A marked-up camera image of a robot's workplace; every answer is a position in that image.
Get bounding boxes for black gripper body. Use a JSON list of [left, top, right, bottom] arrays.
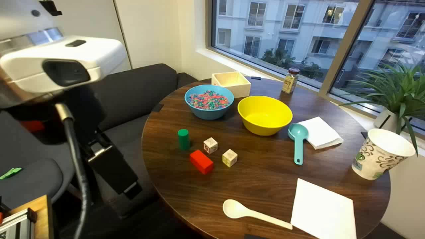
[[61, 85, 111, 150]]

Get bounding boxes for white and red cube block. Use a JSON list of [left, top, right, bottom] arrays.
[[202, 137, 219, 156]]

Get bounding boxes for red rectangular block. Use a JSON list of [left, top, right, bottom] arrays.
[[189, 149, 215, 176]]

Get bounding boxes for white and yellow cube block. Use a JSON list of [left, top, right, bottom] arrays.
[[221, 148, 239, 169]]

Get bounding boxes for grey sofa chair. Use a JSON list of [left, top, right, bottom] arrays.
[[88, 63, 198, 218]]

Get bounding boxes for grey armchair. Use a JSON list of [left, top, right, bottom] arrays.
[[0, 111, 68, 210]]

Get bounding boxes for small green object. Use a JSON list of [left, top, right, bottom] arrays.
[[0, 166, 23, 181]]

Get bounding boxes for green wooden cylinder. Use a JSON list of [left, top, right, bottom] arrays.
[[177, 128, 193, 153]]

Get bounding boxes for wooden board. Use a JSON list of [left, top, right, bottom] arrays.
[[8, 194, 56, 239]]

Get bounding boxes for blue bowl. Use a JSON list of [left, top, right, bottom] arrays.
[[184, 84, 237, 121]]

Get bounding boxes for colourful candies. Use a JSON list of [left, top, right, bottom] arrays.
[[190, 91, 231, 112]]

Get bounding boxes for aluminium extrusion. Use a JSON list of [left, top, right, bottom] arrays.
[[0, 209, 38, 239]]

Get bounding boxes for light wooden box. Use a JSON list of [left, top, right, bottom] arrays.
[[212, 71, 253, 100]]

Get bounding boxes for white plastic spoon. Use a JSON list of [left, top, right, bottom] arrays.
[[222, 198, 294, 231]]

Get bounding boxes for yellow bowl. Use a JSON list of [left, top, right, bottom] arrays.
[[237, 95, 294, 137]]

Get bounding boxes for small glass jar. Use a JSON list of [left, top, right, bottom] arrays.
[[282, 67, 302, 96]]

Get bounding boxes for teal plastic spoon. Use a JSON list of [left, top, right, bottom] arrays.
[[287, 123, 311, 166]]

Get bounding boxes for folded white napkin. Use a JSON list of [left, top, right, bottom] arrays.
[[297, 116, 346, 152]]

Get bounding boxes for flat white napkin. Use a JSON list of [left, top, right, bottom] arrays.
[[290, 177, 359, 239]]

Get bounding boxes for printed paper cup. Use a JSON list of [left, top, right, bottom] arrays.
[[351, 128, 417, 182]]

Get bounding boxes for white plant pot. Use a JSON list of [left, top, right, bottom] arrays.
[[374, 109, 404, 136]]

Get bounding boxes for green potted plant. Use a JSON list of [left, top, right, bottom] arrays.
[[350, 61, 425, 157]]

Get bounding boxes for black braided cable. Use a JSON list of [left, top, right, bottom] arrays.
[[53, 103, 92, 239]]

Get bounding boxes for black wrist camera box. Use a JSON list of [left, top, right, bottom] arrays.
[[84, 132, 144, 202]]

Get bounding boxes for brown window frame post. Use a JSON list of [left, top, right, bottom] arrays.
[[318, 0, 375, 97]]

